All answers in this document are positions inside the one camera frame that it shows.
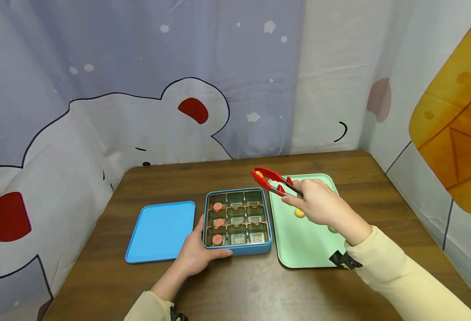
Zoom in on light green tray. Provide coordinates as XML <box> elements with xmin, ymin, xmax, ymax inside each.
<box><xmin>268</xmin><ymin>173</ymin><xmax>349</xmax><ymax>269</ymax></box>

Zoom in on person's right forearm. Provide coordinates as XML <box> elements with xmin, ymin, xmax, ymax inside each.
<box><xmin>345</xmin><ymin>225</ymin><xmax>471</xmax><ymax>321</ymax></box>

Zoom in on person's left forearm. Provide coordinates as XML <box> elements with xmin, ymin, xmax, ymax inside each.
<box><xmin>123</xmin><ymin>263</ymin><xmax>188</xmax><ymax>321</ymax></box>

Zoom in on red tongs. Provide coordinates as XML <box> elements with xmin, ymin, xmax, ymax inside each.
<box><xmin>250</xmin><ymin>167</ymin><xmax>304</xmax><ymax>198</ymax></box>

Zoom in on person's right hand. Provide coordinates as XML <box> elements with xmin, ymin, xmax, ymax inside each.
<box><xmin>281</xmin><ymin>178</ymin><xmax>373</xmax><ymax>246</ymax></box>

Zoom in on person's left hand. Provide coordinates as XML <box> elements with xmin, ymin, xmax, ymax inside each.
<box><xmin>172</xmin><ymin>214</ymin><xmax>233</xmax><ymax>280</ymax></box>

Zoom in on blue tin box with compartments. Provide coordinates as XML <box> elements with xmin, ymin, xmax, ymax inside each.
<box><xmin>202</xmin><ymin>187</ymin><xmax>273</xmax><ymax>257</ymax></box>

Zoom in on blue tin lid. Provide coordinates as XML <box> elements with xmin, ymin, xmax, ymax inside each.
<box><xmin>124</xmin><ymin>201</ymin><xmax>196</xmax><ymax>264</ymax></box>

